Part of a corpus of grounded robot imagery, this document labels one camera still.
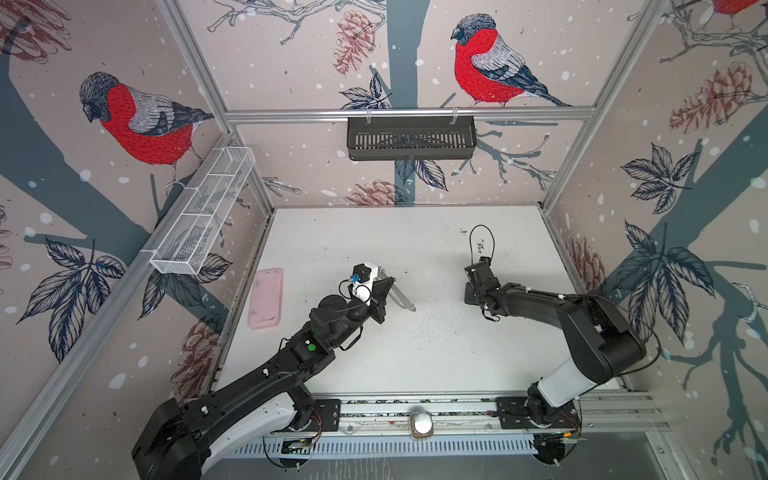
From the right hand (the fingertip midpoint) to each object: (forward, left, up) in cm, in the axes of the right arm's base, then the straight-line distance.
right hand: (474, 293), depth 96 cm
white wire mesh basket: (+5, +77, +33) cm, 84 cm away
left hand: (-12, +25, +26) cm, 39 cm away
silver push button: (-39, +18, +11) cm, 44 cm away
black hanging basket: (+36, +34, +36) cm, 61 cm away
